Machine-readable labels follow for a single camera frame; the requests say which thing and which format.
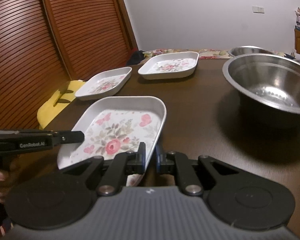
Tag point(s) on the person's left hand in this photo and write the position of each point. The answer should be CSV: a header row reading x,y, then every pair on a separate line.
x,y
5,185

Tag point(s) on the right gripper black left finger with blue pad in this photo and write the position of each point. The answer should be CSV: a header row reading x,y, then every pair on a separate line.
x,y
109,176

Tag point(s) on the medium steel bowl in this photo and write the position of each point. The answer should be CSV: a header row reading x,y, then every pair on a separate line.
x,y
242,50

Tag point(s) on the white wall switch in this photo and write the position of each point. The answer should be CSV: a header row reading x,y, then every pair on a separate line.
x,y
258,10

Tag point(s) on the wooden louvred wardrobe doors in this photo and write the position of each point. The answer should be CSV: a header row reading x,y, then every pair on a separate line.
x,y
46,43

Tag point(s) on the black cloth on bed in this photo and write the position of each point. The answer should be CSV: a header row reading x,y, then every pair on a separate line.
x,y
136,58

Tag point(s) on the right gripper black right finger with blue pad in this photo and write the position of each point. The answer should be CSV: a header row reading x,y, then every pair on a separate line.
x,y
193,177

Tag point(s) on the large steel bowl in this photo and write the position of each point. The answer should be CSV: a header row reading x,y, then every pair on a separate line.
x,y
269,92

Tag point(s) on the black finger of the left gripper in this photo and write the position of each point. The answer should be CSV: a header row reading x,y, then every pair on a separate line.
x,y
67,137

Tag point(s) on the floral white tray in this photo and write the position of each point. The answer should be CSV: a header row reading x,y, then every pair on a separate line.
x,y
114,125
104,84
170,66

